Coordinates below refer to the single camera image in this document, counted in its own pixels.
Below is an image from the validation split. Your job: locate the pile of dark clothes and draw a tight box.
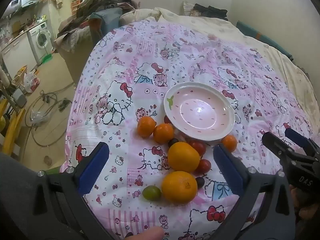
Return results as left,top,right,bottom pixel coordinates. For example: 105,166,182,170
57,0,137,53

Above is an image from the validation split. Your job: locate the person's right hand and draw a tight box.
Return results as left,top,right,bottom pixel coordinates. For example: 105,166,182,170
290,186,320,220

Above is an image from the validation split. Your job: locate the dark folded clothing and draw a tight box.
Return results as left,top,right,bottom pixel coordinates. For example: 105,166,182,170
194,4,228,20

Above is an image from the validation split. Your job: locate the red and white plastic bag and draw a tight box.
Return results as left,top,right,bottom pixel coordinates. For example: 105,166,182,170
24,71,40,93

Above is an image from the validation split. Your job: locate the small mandarin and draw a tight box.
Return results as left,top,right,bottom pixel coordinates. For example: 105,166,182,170
137,116,157,138
153,123,175,144
221,134,238,153

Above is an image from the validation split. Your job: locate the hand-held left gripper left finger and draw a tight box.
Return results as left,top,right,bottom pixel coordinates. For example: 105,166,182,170
30,142,113,240

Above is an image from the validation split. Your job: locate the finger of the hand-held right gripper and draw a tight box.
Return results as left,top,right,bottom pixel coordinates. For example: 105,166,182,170
262,132,300,167
285,128,320,157

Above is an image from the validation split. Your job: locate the green grape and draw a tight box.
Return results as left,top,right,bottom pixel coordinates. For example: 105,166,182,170
142,185,162,201

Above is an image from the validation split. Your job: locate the large orange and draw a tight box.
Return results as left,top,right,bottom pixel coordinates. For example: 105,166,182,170
167,142,200,173
161,171,198,204

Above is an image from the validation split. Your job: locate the coiled hose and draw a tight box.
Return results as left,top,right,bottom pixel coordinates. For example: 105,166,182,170
24,91,75,147

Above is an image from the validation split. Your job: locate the white washing machine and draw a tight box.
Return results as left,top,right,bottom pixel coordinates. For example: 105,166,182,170
27,21,54,64

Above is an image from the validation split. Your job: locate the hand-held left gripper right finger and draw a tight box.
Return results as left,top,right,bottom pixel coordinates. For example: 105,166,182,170
213,144,297,240

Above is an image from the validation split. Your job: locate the clear plastic bag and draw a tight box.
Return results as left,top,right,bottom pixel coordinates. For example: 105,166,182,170
30,110,49,124

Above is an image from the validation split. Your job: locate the blue pillow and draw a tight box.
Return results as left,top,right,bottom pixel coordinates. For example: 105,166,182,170
89,7,123,34

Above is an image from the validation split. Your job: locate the pink cartoon printed blanket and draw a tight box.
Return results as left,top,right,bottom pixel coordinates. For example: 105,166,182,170
60,21,313,240

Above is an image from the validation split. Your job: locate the kitchen counter cabinet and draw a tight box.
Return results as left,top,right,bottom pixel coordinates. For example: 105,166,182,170
0,27,38,80

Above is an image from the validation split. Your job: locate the teal mat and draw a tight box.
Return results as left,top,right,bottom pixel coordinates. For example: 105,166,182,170
236,21,293,61

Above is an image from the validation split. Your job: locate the pink plate with white rim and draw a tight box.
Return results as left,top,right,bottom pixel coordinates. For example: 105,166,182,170
164,82,236,140

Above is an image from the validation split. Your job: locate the yellow wooden frame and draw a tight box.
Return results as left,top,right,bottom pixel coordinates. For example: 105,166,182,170
0,97,26,156

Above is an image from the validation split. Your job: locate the person's left hand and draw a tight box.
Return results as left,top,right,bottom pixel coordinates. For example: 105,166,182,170
131,226,165,240

